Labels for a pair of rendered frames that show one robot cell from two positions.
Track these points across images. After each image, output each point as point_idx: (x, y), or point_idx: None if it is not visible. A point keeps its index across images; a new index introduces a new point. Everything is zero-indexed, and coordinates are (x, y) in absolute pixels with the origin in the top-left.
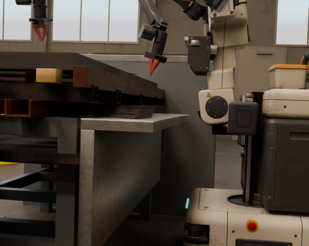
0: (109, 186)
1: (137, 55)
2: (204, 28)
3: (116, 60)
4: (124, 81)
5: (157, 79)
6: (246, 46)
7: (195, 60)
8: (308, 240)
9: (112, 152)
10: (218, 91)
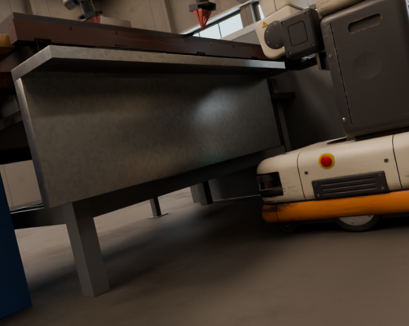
0: (90, 139)
1: (249, 26)
2: None
3: (232, 39)
4: (138, 37)
5: None
6: None
7: None
8: (406, 162)
9: (89, 103)
10: (274, 15)
